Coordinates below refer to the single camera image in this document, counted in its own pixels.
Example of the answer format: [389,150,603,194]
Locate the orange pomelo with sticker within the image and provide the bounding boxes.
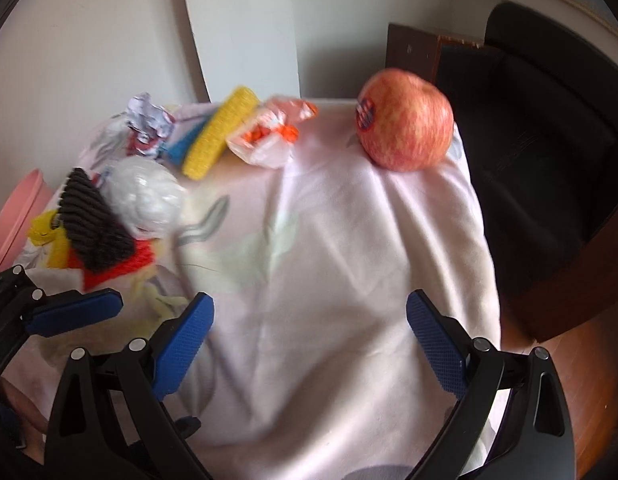
[355,67,455,172]

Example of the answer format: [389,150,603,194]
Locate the black foam net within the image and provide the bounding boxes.
[56,167,140,271]

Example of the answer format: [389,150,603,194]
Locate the red foam net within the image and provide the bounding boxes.
[66,239,156,291]

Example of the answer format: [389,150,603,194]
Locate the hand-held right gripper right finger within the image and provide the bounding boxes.
[405,289,577,480]

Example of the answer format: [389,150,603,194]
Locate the pink floral cloth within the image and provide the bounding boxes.
[0,97,504,480]

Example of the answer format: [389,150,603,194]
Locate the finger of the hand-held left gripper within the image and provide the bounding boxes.
[0,265,124,376]
[174,414,203,438]

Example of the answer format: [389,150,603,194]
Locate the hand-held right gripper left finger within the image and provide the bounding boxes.
[43,292,215,480]

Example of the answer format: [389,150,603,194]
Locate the orange print clear packet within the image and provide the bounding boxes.
[226,95,319,167]

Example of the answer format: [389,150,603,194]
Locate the person's left hand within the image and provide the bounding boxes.
[0,377,46,462]

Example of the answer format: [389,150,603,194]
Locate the white plastic bag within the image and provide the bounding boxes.
[103,156,187,238]

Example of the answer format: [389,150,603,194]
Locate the yellow foam net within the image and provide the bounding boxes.
[182,86,261,181]

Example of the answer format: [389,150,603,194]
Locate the pink plastic basin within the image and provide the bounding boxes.
[0,169,52,273]

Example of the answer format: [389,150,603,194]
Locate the black leather chair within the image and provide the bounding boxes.
[434,1,618,346]

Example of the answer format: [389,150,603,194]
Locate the blue foam net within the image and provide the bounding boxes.
[164,115,212,167]

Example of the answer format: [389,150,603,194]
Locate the yellow plastic wrapper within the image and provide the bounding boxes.
[29,210,72,271]

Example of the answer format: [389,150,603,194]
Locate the small crumpled red wrapper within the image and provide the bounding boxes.
[120,92,176,158]

